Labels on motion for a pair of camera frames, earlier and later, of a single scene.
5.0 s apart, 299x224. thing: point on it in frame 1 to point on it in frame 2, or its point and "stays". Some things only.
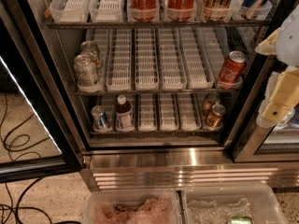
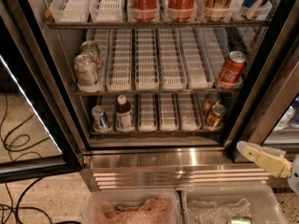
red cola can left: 144,1 stays
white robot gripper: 289,41 to 294,174
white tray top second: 106,4 stays
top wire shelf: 155,24 stays
